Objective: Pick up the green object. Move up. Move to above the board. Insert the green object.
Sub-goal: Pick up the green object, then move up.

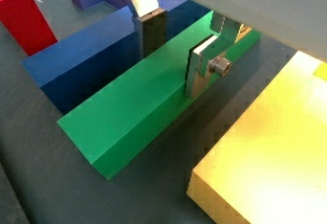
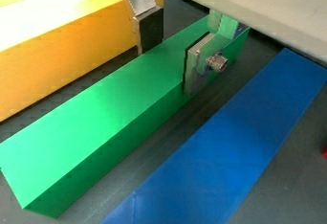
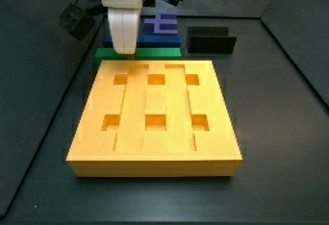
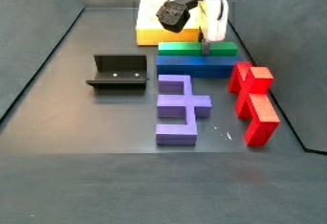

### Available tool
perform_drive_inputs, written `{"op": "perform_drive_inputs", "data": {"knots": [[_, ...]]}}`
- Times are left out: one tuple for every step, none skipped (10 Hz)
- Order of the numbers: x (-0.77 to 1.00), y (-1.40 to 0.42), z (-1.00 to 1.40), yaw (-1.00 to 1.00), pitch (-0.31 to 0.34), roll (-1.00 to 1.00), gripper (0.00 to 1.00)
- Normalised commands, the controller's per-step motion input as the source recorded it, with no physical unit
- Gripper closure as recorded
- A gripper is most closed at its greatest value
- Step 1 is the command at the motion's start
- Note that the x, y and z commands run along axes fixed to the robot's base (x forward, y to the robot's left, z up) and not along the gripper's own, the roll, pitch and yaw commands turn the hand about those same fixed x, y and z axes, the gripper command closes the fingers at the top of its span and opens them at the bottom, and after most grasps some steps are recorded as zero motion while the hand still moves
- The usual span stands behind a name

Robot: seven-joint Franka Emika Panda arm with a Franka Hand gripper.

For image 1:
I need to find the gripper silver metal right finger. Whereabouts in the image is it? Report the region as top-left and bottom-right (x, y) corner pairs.
(185, 11), (242, 98)

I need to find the gripper black-tipped metal left finger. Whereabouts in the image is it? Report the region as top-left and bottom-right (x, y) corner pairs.
(131, 0), (167, 57)

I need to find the green rectangular block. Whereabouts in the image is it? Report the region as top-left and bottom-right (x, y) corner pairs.
(57, 10), (264, 182)

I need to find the yellow puzzle board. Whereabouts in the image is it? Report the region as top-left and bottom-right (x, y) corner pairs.
(189, 52), (327, 224)

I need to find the blue rectangular block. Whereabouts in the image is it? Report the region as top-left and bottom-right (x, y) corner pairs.
(21, 0), (213, 116)

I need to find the red branched block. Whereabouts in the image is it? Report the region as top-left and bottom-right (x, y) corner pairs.
(0, 0), (58, 56)

